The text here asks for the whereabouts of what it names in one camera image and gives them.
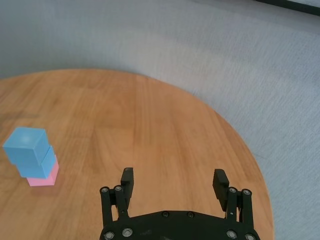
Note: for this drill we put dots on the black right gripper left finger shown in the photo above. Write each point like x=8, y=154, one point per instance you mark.
x=127, y=185

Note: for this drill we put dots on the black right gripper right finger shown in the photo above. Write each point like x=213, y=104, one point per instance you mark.
x=220, y=185

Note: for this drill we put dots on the pink building block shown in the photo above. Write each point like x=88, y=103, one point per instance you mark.
x=47, y=181

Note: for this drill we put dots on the blue building block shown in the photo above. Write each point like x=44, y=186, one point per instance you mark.
x=25, y=145
x=37, y=170

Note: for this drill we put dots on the black wall trim strip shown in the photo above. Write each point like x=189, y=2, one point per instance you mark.
x=290, y=6

